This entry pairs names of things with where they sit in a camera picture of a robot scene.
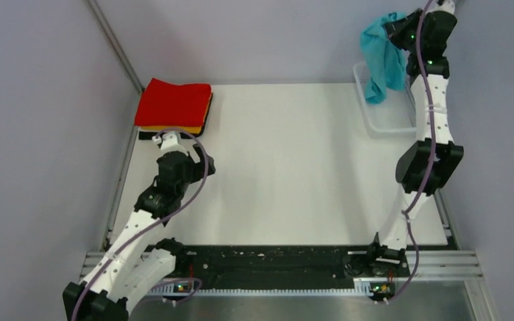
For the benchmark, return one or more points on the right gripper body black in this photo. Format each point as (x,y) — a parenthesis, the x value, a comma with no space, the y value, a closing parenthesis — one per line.
(404,35)

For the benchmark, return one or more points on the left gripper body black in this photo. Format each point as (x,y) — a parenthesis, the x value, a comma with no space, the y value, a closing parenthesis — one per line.
(195,170)

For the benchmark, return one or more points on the teal t-shirt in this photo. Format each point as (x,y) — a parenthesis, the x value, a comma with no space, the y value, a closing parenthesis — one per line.
(385,62)

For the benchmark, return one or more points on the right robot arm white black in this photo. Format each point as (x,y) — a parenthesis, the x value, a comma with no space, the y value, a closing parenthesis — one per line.
(429,163)

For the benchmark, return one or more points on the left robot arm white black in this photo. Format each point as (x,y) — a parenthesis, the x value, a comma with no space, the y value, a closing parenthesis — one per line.
(120,279)

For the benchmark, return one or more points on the red folded t-shirt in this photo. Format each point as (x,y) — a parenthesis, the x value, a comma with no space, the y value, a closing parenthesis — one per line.
(159,92)

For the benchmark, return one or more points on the white plastic basket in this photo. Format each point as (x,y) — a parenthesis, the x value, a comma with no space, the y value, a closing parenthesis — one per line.
(394,117)

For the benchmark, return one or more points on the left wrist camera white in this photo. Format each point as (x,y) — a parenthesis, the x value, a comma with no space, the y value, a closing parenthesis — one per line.
(168,142)

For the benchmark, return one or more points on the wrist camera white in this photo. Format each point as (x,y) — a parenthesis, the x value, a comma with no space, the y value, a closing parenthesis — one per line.
(168,142)
(447,6)

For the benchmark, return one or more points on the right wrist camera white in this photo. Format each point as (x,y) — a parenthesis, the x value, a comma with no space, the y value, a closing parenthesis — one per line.
(447,6)

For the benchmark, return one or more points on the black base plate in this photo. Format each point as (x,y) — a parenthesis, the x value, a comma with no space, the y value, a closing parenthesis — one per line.
(281,267)

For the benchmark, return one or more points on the left corner metal post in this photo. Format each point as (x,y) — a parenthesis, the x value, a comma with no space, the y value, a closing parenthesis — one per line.
(111,38)

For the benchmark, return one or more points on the white cable duct strip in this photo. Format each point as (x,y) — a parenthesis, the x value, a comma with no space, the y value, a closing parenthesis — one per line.
(171,290)

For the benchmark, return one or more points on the aluminium rail frame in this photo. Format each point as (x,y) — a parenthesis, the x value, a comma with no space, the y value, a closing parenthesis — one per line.
(433,265)

